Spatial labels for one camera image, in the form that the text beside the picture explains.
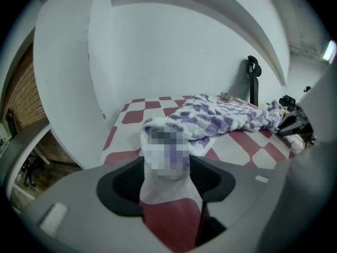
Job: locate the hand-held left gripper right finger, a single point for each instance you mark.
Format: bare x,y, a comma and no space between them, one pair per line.
250,188

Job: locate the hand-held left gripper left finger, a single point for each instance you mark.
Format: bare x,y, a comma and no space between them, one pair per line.
79,199

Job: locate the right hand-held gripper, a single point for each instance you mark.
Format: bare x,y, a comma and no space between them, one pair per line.
305,117

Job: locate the purple white checkered cloth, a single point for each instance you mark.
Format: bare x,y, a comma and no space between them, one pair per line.
210,120

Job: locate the black padded chair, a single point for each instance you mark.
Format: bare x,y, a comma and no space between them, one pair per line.
287,100

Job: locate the red white checked tablecloth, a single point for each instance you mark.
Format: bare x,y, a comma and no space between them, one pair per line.
231,146

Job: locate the black mesh office chair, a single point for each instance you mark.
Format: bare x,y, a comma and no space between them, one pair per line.
254,88

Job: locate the round metal ashtray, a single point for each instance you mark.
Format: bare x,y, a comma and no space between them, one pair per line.
227,96

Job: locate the grey table with white legs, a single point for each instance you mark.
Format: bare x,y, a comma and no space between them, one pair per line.
26,141

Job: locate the ceiling light panel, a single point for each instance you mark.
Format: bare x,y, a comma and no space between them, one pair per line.
329,50

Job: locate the black hanging coat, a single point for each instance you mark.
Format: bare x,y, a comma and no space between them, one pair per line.
11,121

